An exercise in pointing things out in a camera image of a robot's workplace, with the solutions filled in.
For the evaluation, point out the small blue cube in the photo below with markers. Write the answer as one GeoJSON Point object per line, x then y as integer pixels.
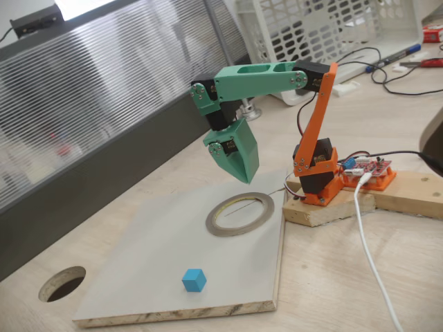
{"type": "Point", "coordinates": [194, 281]}

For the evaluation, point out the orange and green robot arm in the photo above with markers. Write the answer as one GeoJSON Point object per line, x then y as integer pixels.
{"type": "Point", "coordinates": [256, 81]}

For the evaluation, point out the round metal partition foot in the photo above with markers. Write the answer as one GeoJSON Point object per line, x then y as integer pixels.
{"type": "Point", "coordinates": [252, 112]}

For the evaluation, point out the pale wooden base block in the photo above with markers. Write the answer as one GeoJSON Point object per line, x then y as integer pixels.
{"type": "Point", "coordinates": [328, 212]}

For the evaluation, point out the white chipboard panel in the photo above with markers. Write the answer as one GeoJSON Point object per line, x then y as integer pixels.
{"type": "Point", "coordinates": [155, 242]}

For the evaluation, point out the white plastic printed part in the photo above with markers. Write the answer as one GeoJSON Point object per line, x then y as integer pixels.
{"type": "Point", "coordinates": [346, 88]}

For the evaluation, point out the red controller circuit board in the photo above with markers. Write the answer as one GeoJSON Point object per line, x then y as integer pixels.
{"type": "Point", "coordinates": [370, 167]}

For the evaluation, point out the ribbed translucent desk partition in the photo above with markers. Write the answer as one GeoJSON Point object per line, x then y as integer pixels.
{"type": "Point", "coordinates": [104, 86]}

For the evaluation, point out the pale wooden plank with holes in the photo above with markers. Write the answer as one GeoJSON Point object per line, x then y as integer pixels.
{"type": "Point", "coordinates": [408, 193]}

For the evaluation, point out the small white plastic piece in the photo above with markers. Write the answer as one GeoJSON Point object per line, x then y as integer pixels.
{"type": "Point", "coordinates": [400, 68]}

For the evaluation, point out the blue capped marker pen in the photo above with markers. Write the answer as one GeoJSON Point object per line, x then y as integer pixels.
{"type": "Point", "coordinates": [398, 56]}

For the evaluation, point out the beige and dark rounded object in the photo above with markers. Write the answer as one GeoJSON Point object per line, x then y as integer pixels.
{"type": "Point", "coordinates": [436, 141]}

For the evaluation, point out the white perforated plastic crate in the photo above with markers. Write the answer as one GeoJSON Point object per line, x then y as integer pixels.
{"type": "Point", "coordinates": [401, 24]}

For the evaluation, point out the black box device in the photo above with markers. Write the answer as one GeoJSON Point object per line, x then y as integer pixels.
{"type": "Point", "coordinates": [34, 20]}

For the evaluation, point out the small red box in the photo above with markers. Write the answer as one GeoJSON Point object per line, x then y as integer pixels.
{"type": "Point", "coordinates": [432, 35]}

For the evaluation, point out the orange printed board mount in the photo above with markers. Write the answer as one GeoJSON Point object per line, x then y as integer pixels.
{"type": "Point", "coordinates": [384, 182]}

